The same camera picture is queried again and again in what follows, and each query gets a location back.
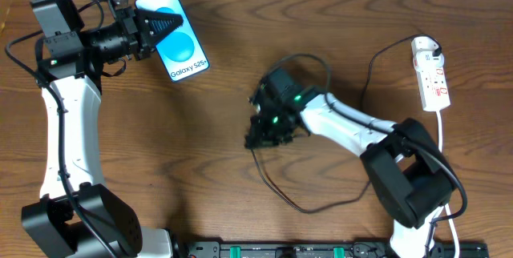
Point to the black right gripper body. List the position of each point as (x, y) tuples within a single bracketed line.
[(261, 137)]

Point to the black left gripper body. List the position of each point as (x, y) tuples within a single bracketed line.
[(134, 30)]

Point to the blue Galaxy smartphone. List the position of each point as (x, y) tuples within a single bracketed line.
[(181, 52)]

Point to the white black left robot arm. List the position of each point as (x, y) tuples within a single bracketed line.
[(76, 214)]

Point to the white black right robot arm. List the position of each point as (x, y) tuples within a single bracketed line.
[(411, 177)]

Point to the white charger adapter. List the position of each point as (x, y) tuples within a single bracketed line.
[(427, 53)]

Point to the white power strip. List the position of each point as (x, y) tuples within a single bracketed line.
[(433, 89)]

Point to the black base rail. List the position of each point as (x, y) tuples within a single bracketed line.
[(345, 249)]

